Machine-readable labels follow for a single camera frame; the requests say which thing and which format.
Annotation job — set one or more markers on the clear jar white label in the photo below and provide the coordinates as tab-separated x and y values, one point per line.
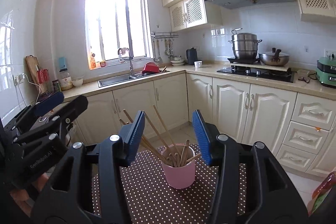
65	80

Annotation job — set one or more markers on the green electric cooker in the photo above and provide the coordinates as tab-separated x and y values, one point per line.
326	71

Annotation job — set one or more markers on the white small bowl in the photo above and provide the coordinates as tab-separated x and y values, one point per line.
77	82

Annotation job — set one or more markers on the steel sink basin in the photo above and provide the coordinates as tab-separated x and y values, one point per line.
117	79

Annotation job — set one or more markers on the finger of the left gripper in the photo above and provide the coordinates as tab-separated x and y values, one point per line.
68	113
48	104

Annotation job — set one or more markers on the chopstick in cup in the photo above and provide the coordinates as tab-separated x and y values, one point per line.
167	130
157	133
193	158
146	144

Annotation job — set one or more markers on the steel stacked steamer pot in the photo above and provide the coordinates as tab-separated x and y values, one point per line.
244	44

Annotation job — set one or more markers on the stacked white plates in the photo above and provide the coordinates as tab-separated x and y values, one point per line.
177	61

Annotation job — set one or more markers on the steel wok with lid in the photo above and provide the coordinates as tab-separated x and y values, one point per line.
275	58

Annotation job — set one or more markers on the black electric kettle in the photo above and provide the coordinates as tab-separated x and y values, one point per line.
191	55

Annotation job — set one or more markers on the green rice bag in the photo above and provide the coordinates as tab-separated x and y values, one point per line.
316	202

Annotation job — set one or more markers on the white mug on counter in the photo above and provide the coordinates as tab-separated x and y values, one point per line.
198	64

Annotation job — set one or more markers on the wooden cutting board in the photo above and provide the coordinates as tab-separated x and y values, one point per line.
33	66

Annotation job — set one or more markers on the window with bars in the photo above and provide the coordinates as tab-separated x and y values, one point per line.
116	30

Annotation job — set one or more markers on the red bowl by sink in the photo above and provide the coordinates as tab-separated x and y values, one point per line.
150	68

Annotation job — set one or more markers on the orange drink bottle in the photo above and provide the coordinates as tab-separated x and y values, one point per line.
326	185

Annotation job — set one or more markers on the pink cylindrical cup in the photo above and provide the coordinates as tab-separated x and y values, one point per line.
180	177

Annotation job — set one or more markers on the brown polka dot tablecloth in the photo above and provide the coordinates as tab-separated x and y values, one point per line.
150	199

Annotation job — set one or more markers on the steel kitchen faucet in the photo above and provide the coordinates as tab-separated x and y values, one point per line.
127	61

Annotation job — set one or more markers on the black gas stove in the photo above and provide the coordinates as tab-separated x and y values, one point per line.
255	68

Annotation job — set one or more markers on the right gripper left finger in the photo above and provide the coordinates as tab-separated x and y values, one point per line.
131	135

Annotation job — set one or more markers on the hanging utensil rack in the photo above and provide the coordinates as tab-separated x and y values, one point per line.
167	38

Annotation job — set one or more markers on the person's left hand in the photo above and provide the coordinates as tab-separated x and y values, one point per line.
25	198

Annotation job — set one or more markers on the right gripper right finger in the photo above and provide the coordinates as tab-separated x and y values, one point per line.
206	133

